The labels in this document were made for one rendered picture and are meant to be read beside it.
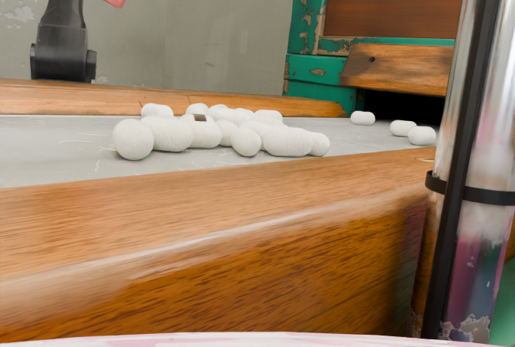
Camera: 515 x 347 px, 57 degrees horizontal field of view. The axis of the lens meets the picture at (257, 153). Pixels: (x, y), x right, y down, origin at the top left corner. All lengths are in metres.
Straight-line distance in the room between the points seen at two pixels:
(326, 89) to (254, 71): 1.35
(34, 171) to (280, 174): 0.13
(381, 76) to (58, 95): 0.45
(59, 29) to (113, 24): 1.85
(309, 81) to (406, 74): 0.21
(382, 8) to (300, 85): 0.19
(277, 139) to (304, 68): 0.55
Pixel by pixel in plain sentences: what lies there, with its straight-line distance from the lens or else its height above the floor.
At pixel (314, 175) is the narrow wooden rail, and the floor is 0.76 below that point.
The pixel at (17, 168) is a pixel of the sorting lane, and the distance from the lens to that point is 0.25.
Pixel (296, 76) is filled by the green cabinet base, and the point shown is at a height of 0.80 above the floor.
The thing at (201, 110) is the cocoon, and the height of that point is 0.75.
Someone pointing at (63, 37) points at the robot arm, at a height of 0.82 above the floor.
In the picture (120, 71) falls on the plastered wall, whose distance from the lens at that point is 2.63.
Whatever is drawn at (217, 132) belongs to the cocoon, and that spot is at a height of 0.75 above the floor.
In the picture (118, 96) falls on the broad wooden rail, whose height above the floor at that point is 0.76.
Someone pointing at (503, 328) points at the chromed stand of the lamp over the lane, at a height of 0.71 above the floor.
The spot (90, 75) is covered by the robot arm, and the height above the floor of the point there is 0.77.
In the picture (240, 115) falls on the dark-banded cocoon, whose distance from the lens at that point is 0.44.
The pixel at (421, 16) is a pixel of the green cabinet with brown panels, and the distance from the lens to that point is 0.79.
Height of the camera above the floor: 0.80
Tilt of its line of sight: 9 degrees down
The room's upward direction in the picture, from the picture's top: 6 degrees clockwise
